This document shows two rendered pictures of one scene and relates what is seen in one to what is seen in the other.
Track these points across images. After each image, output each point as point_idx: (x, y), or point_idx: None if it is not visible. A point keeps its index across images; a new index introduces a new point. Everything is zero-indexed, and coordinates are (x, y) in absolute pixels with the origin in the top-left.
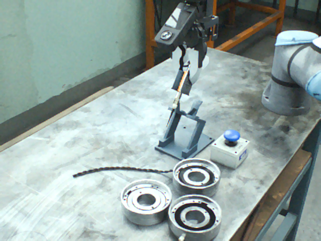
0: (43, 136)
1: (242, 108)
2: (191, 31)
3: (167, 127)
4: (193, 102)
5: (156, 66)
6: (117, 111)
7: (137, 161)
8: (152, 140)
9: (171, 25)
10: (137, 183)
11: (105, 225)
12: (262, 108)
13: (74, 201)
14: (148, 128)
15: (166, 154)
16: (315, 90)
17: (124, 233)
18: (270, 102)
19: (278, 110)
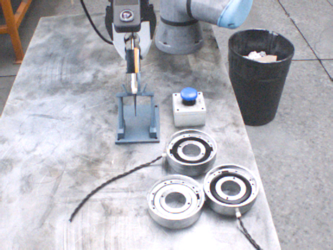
0: None
1: (150, 63)
2: None
3: (119, 115)
4: (100, 77)
5: (26, 57)
6: (36, 124)
7: (113, 166)
8: (104, 137)
9: (123, 2)
10: (151, 188)
11: (157, 249)
12: (166, 55)
13: (100, 245)
14: (87, 127)
15: (132, 143)
16: (231, 21)
17: (182, 244)
18: (173, 46)
19: (184, 51)
